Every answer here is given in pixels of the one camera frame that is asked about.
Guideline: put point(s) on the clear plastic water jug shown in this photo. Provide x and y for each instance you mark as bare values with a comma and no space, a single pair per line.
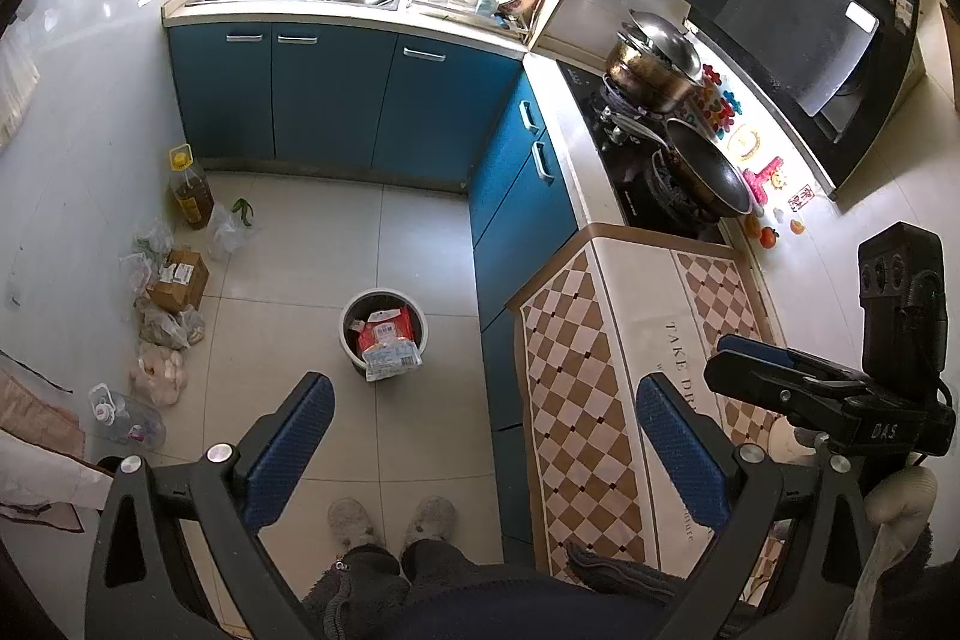
127,419

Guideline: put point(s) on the grey slipper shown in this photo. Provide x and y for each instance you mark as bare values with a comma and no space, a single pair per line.
352,524
431,520

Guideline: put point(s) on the grey left slipper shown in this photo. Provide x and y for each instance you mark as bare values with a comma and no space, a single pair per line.
352,524

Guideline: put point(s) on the person's right leg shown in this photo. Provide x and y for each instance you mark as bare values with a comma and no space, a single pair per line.
439,557

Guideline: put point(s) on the small cardboard box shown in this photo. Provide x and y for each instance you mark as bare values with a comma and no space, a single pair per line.
180,280

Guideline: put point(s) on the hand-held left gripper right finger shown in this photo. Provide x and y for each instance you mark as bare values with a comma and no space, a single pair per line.
682,452

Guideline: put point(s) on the brown cloth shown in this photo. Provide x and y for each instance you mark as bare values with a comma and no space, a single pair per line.
37,400

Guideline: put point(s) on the black frying pan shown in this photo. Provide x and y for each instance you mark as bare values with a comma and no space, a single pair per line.
705,175

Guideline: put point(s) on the clear crumpled plastic bag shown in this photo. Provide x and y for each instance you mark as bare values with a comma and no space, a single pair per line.
142,265

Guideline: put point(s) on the person's left leg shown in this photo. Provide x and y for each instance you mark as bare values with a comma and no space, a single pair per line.
360,587

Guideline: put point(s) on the blue sink kitchen cabinet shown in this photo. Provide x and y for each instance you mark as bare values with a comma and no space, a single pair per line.
322,100

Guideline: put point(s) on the steel pot with lid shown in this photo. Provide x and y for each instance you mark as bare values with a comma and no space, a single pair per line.
652,78

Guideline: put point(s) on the black gas stove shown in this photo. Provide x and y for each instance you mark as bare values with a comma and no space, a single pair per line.
630,197

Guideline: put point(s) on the orange fruit wall sticker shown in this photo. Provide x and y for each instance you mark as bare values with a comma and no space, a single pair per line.
769,236

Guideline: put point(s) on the cream round pot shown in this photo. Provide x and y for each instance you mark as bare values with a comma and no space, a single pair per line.
791,443

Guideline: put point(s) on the dark grey knitted cloth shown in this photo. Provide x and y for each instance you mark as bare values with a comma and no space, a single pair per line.
615,572

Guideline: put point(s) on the person's right forearm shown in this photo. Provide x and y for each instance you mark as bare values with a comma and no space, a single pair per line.
907,505

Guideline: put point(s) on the dark blue jacket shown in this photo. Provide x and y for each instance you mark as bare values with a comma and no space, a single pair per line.
525,610

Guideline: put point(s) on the plastic bag with green vegetables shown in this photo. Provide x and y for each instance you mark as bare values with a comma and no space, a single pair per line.
225,235

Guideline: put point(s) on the black range hood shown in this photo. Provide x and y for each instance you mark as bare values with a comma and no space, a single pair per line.
787,10

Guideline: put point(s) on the grey right slipper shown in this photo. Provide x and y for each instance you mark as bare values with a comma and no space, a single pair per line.
431,520

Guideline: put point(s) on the plastic bag of pale produce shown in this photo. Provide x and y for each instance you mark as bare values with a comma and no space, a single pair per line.
157,374

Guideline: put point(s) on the person's leg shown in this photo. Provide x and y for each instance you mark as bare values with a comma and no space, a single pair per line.
439,557
360,587

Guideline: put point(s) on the cooking oil bottle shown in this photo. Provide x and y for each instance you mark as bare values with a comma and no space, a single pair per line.
191,197

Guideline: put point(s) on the pink wall sticker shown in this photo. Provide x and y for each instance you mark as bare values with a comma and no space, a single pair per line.
765,177

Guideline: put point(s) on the blue stove-side kitchen cabinet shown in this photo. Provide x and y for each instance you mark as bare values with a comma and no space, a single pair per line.
510,212

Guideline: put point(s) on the grey round trash bin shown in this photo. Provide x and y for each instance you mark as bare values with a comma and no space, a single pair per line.
349,355

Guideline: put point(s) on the yellow fruit wall sticker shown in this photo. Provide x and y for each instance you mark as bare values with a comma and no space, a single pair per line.
797,227

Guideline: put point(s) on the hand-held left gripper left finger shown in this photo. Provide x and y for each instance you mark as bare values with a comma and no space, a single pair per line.
292,445

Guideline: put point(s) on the group of colourful wall stickers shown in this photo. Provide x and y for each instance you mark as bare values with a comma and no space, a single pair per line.
720,100

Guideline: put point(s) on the plastic bag of brown produce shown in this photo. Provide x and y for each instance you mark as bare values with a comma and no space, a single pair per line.
169,329

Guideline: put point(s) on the checkered lettered tablecloth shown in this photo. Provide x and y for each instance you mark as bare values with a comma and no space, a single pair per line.
622,310

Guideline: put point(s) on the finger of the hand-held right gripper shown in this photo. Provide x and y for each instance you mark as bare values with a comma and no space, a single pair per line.
750,349
750,381

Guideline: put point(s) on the white sack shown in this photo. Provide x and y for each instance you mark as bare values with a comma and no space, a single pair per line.
45,471

